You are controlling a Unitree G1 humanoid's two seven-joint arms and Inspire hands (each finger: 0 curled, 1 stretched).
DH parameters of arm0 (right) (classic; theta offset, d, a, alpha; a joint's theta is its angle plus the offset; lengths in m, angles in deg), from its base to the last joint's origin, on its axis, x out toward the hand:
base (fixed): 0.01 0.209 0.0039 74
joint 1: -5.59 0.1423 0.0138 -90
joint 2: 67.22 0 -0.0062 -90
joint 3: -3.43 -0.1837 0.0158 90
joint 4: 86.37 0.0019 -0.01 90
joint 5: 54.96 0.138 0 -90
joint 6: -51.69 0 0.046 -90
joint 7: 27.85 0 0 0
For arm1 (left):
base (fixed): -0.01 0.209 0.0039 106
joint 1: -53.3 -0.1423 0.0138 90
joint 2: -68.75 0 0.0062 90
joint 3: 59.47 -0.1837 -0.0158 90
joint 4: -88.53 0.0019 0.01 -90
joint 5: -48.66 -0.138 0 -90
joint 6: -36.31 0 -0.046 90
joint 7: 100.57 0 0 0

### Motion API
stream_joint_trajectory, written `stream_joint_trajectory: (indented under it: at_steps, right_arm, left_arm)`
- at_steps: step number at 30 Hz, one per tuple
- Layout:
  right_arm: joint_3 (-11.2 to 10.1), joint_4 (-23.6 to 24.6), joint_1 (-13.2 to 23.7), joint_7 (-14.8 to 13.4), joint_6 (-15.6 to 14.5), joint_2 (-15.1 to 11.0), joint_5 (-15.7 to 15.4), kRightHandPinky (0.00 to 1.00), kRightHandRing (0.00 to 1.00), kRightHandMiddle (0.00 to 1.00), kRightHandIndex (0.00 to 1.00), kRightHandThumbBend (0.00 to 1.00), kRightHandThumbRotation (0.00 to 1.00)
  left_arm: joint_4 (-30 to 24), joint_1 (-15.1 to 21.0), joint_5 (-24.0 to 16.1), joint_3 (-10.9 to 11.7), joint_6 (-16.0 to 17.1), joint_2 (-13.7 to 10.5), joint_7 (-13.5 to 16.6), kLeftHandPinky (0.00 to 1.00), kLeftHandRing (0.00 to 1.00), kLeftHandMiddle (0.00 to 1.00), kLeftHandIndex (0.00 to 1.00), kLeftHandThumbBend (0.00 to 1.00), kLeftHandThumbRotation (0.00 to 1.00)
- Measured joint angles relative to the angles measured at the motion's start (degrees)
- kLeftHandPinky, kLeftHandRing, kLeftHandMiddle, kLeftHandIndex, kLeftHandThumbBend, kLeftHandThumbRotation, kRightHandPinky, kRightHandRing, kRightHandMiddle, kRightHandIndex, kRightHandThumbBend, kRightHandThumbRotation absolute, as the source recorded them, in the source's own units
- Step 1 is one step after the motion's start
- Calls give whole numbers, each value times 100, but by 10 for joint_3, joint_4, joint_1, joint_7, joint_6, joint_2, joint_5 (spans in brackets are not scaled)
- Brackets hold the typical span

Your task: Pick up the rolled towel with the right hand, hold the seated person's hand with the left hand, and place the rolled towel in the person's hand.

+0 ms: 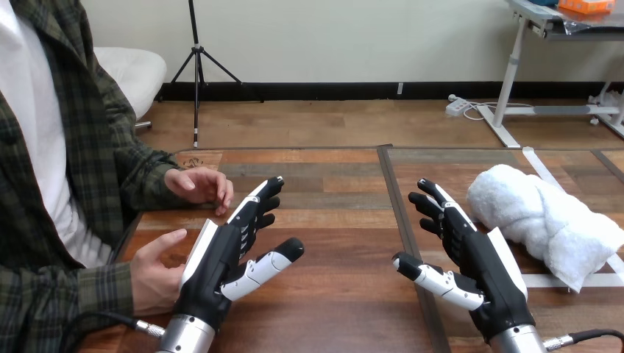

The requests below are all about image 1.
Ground black cable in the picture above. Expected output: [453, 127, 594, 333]
[542, 329, 624, 353]
[59, 311, 167, 353]

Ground person's forearm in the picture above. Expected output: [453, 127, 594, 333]
[0, 262, 135, 353]
[113, 149, 180, 211]

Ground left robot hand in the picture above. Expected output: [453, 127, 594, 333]
[173, 176, 305, 332]

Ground person's body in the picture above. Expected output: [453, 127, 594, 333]
[0, 0, 147, 277]

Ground black tripod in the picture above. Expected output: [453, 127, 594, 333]
[157, 0, 265, 149]

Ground tangle of cables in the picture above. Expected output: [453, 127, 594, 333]
[447, 93, 535, 122]

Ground white desk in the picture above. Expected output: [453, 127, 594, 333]
[476, 0, 624, 149]

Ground person's hand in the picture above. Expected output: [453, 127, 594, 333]
[130, 229, 188, 317]
[164, 166, 235, 217]

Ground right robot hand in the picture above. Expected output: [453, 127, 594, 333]
[392, 178, 536, 344]

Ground rolled white towel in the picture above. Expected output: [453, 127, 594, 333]
[466, 164, 624, 293]

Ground orange thing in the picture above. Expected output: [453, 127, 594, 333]
[558, 0, 616, 15]

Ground white power strip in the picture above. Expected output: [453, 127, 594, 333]
[444, 96, 470, 118]

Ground white cushioned chair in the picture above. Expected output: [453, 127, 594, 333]
[93, 46, 168, 131]

